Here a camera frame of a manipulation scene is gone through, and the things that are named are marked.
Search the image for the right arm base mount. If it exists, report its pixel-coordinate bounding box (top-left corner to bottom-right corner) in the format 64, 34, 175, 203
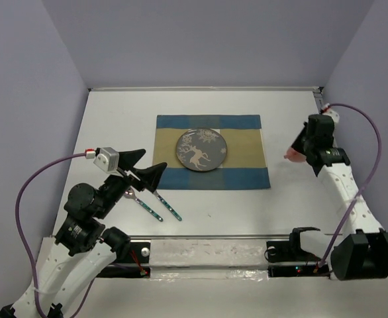
264, 239, 332, 278

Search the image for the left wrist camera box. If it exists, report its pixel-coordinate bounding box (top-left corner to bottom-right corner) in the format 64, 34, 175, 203
93, 147, 119, 174

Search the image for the pink mug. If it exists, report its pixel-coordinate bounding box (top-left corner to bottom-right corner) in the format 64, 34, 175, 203
284, 148, 306, 162

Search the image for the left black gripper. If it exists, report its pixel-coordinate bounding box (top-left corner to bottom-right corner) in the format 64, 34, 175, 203
96, 148, 168, 217

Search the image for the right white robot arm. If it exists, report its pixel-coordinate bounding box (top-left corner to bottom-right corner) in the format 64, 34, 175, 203
287, 114, 388, 280

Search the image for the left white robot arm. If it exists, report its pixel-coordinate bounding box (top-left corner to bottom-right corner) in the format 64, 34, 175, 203
0, 147, 167, 317

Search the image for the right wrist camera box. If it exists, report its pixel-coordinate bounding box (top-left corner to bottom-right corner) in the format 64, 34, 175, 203
319, 103, 340, 126

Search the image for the spoon with teal handle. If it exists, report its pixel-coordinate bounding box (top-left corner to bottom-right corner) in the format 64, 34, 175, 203
124, 188, 164, 222

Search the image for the blue and tan placemat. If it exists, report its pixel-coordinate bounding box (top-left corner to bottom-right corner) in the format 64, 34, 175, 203
153, 115, 271, 190

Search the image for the grey reindeer plate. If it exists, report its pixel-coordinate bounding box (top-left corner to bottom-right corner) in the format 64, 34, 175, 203
175, 128, 228, 172

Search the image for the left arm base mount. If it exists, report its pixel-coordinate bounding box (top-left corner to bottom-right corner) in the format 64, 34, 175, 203
97, 238, 151, 279

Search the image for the fork with teal handle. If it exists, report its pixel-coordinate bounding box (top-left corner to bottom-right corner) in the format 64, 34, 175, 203
153, 191, 183, 221

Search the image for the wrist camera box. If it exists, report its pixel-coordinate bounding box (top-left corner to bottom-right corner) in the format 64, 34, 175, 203
93, 147, 119, 174
319, 103, 340, 126

